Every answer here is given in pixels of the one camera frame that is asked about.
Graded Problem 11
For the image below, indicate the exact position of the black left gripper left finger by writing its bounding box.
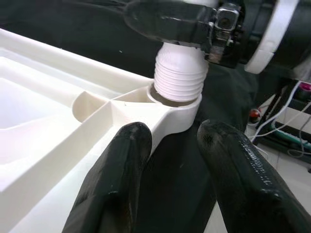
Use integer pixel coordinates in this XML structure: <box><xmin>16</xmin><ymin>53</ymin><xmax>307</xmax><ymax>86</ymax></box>
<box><xmin>62</xmin><ymin>121</ymin><xmax>153</xmax><ymax>233</ymax></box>

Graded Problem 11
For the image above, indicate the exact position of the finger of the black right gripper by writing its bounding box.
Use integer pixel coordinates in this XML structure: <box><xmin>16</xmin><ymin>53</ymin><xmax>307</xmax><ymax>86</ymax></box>
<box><xmin>123</xmin><ymin>1</ymin><xmax>212</xmax><ymax>47</ymax></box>

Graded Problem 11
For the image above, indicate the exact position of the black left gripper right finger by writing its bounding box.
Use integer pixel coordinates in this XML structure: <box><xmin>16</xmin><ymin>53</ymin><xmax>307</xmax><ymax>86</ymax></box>
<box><xmin>197</xmin><ymin>119</ymin><xmax>311</xmax><ymax>233</ymax></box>

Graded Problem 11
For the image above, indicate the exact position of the white plastic table leg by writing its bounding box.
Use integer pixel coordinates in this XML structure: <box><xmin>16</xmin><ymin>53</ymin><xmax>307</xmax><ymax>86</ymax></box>
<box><xmin>153</xmin><ymin>41</ymin><xmax>210</xmax><ymax>109</ymax></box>

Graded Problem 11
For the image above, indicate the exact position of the white plastic table top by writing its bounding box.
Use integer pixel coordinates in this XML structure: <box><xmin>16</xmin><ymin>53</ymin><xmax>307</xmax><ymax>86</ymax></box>
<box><xmin>0</xmin><ymin>28</ymin><xmax>203</xmax><ymax>233</ymax></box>

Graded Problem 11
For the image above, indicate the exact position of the green power strip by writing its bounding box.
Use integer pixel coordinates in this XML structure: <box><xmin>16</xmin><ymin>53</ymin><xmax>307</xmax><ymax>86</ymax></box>
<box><xmin>272</xmin><ymin>127</ymin><xmax>311</xmax><ymax>148</ymax></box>

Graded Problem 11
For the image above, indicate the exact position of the red round floor device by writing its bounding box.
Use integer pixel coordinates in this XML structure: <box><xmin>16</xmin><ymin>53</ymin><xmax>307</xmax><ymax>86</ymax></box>
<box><xmin>250</xmin><ymin>109</ymin><xmax>262</xmax><ymax>125</ymax></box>

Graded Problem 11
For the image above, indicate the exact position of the black metal floor rack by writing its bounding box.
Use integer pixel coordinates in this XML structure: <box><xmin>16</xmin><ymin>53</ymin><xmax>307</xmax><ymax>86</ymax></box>
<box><xmin>252</xmin><ymin>80</ymin><xmax>311</xmax><ymax>149</ymax></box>

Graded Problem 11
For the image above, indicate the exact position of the pink plastic object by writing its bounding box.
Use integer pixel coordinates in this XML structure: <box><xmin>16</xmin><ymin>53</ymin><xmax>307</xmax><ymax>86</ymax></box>
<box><xmin>300</xmin><ymin>83</ymin><xmax>311</xmax><ymax>100</ymax></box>

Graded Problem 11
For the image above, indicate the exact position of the black table cloth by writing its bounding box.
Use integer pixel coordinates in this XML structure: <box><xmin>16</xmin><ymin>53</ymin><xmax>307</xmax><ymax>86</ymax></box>
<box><xmin>0</xmin><ymin>0</ymin><xmax>268</xmax><ymax>233</ymax></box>

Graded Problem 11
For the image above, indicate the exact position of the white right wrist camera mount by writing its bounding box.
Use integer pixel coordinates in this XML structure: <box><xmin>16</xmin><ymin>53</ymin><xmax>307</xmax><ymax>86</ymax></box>
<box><xmin>244</xmin><ymin>0</ymin><xmax>300</xmax><ymax>73</ymax></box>

